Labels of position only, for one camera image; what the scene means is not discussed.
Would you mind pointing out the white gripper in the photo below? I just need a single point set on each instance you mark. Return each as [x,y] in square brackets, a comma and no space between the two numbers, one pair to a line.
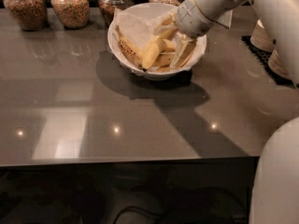
[192,18]

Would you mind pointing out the spotted banana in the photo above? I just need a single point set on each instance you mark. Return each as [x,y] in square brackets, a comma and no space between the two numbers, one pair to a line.
[129,50]
[172,61]

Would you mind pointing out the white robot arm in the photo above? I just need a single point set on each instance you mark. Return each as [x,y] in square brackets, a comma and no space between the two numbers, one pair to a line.
[274,198]

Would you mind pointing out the upper long yellow banana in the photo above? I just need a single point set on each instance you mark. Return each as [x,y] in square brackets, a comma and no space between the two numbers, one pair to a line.
[166,34]

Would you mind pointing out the small middle yellow banana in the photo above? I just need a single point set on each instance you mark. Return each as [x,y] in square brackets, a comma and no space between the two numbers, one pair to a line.
[164,59]

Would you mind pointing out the white ceramic bowl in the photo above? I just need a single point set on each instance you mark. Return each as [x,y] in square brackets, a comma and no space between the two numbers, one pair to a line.
[124,19]

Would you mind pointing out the front curved yellow banana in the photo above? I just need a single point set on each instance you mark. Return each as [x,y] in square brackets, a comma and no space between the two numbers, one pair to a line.
[154,48]

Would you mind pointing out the white sign stand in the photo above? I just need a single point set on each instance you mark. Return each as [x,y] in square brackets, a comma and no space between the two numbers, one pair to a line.
[225,19]

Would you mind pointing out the black rubber mat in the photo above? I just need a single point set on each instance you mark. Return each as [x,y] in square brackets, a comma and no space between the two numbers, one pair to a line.
[263,57]

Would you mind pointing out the front stack paper bowls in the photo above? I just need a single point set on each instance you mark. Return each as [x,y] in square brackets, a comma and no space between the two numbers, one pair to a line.
[277,66]

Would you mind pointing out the far left cereal jar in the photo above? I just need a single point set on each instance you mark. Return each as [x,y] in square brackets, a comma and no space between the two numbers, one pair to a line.
[31,15]

